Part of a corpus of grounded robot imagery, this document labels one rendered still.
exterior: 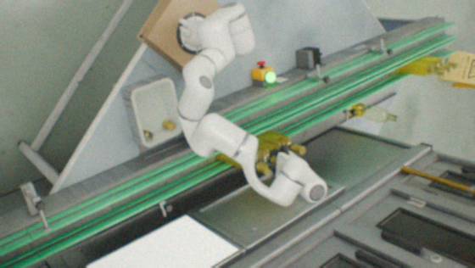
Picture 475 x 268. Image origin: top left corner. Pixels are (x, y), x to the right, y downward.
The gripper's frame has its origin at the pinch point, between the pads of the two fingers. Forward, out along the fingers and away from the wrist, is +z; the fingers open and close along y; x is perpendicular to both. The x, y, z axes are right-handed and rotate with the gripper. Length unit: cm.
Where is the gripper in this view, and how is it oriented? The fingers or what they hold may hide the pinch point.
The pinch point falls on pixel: (275, 160)
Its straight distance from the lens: 159.2
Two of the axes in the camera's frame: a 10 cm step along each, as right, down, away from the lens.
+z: -3.3, -2.6, 9.1
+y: 0.6, -9.6, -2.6
